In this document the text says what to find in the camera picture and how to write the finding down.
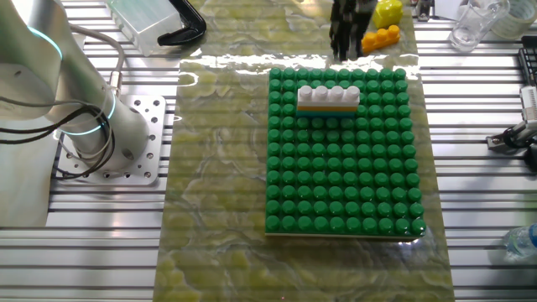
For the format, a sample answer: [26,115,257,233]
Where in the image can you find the translucent plastic box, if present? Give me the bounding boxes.
[104,0,184,58]

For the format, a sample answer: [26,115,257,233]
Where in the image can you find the clear water bottle blue cap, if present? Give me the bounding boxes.
[503,222,537,260]

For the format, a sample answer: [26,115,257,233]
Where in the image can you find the black keyboard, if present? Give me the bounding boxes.
[518,35,537,87]

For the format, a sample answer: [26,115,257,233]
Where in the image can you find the green marble pattern mat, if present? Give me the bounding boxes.
[153,0,456,302]

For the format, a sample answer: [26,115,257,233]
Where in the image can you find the lime yellow square block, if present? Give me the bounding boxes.
[373,0,404,29]

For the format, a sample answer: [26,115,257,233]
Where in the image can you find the clear tape roll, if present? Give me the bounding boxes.
[490,0,537,41]

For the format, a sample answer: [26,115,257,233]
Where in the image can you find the green studded baseplate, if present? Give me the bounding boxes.
[264,66,428,242]

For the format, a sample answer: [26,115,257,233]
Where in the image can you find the grey base cable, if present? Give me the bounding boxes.
[66,23,127,98]

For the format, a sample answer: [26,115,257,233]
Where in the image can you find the white four-stud block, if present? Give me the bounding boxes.
[296,85,362,108]

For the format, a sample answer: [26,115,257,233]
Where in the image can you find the teal four-stud block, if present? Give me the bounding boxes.
[296,109,357,119]

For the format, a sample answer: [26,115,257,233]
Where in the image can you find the black base cables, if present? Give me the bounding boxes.
[0,96,117,181]

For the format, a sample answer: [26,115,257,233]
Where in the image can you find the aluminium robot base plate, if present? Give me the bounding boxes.
[54,94,168,186]

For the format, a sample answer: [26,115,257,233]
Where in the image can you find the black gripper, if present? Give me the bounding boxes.
[329,0,378,62]

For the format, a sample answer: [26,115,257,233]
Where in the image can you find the clear glass cup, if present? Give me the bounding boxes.
[448,0,511,54]

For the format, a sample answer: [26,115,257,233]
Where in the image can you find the yellow-orange four-stud block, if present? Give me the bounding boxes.
[361,24,402,55]
[296,104,361,113]

